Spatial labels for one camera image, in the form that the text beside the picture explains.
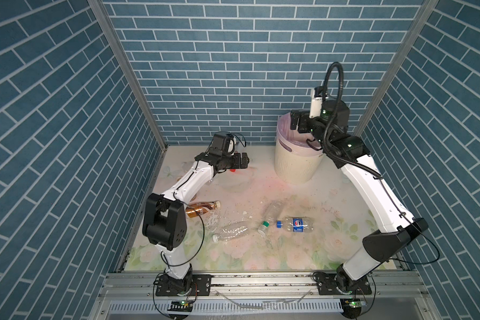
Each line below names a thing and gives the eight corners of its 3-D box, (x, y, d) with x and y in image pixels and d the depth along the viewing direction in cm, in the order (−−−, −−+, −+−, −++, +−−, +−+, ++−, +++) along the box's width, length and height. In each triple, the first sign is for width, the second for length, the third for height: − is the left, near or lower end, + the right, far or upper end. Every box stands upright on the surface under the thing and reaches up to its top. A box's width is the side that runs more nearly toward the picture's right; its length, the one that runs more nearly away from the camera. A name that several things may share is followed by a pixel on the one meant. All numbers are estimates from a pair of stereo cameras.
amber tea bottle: (188, 220, 93) (185, 215, 89) (188, 209, 96) (185, 204, 92) (221, 214, 95) (220, 209, 91) (220, 203, 98) (219, 198, 94)
